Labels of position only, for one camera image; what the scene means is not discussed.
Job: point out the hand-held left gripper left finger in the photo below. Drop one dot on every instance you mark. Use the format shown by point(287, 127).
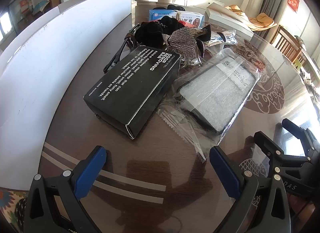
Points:
point(90, 170)

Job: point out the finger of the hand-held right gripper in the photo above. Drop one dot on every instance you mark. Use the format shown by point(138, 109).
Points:
point(267, 145)
point(291, 125)

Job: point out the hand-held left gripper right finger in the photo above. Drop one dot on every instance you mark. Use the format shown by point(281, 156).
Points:
point(225, 170)

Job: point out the phone case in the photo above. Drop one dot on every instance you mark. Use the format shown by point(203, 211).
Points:
point(220, 95)

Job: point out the black cardboard box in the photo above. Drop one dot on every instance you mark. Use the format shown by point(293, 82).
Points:
point(130, 85)

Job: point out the black velvet scrunchie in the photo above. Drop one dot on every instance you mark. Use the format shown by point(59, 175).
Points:
point(150, 35)

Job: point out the blue white cream box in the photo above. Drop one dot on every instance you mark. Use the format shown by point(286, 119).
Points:
point(160, 14)

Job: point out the clear plastic packet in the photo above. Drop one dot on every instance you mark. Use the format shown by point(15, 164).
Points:
point(180, 123)

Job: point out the wooden chair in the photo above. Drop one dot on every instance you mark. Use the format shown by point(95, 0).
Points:
point(287, 42)

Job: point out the floral cloth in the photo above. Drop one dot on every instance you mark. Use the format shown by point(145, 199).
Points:
point(10, 203)

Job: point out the pile of small packets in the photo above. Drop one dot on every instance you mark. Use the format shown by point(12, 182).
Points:
point(225, 38)

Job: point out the orange lounge chair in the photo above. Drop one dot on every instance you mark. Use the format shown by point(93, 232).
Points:
point(260, 20)

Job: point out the white flat box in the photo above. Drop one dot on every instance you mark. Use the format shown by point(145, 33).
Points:
point(225, 17)

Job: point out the black hair bow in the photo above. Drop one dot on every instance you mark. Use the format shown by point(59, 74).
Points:
point(203, 34)

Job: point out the white foam board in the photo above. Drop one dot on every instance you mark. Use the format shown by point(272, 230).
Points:
point(50, 47)

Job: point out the rhinestone bow hair clip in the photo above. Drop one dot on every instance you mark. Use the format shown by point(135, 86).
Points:
point(180, 40)

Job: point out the brown headband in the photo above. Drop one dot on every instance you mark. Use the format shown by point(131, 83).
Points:
point(130, 36)

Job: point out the window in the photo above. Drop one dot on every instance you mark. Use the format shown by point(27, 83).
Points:
point(5, 24)

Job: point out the red window sign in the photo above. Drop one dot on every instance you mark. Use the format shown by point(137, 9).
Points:
point(23, 2)

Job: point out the red wall decoration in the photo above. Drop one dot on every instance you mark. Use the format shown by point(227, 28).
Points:
point(293, 1)

